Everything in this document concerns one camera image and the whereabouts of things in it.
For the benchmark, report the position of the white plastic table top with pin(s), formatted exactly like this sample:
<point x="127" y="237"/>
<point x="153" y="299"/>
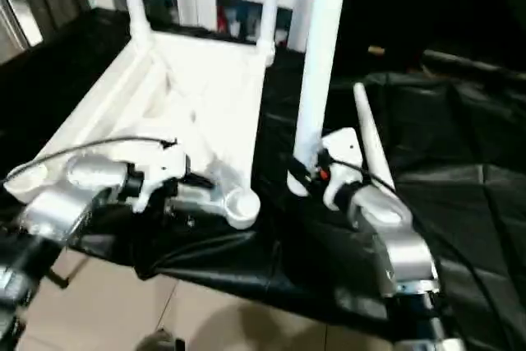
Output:
<point x="185" y="92"/>

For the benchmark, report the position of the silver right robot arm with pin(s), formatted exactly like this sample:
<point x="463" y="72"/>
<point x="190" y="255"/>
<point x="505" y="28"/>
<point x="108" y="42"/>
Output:
<point x="402" y="244"/>

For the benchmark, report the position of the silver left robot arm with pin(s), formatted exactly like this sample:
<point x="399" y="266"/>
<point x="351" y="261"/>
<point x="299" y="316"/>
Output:
<point x="61" y="203"/>

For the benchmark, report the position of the small white box red base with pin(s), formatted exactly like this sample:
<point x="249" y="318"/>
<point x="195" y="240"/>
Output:
<point x="280" y="38"/>

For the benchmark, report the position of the small white blue box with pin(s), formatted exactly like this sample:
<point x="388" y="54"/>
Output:
<point x="235" y="27"/>

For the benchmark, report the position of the dark metal rod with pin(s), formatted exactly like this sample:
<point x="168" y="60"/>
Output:
<point x="472" y="65"/>

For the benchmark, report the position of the black metal frame strut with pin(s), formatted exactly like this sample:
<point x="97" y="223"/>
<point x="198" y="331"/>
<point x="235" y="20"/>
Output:
<point x="61" y="279"/>

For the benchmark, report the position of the grey sliding door frame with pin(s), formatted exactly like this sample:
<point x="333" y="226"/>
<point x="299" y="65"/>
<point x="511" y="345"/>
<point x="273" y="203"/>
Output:
<point x="14" y="18"/>

